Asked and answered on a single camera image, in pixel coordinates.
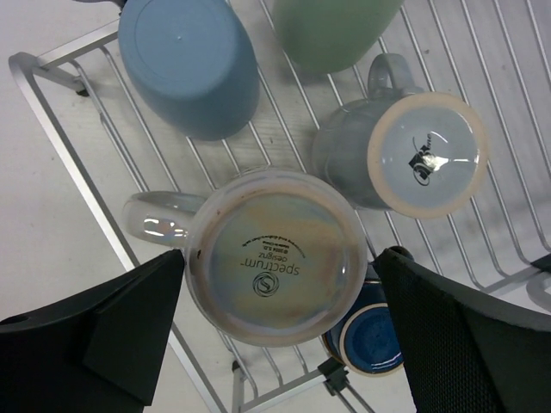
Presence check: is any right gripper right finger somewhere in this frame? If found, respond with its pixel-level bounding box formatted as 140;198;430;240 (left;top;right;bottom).
375;249;550;412

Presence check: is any white patterned ceramic mug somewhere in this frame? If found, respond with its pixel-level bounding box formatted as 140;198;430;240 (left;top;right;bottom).
122;168;368;347

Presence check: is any dark blue ceramic cup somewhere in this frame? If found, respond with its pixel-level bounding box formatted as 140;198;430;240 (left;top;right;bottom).
322;262;404;376

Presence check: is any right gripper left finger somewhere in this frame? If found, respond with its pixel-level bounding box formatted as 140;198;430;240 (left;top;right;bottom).
1;250;185;412

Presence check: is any light blue plastic cup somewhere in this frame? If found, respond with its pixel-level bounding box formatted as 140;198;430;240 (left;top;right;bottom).
118;0;260;141

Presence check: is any grey ceramic mug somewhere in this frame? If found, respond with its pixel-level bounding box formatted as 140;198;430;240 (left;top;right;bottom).
311;53;490;219

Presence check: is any light green plastic cup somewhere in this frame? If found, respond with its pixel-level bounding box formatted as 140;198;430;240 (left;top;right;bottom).
271;0;403;73

